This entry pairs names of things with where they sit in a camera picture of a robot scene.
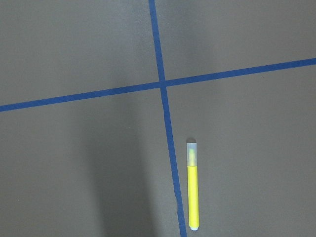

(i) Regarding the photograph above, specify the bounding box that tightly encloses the yellow highlighter pen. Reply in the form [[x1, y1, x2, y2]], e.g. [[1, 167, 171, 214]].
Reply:
[[186, 139, 199, 231]]

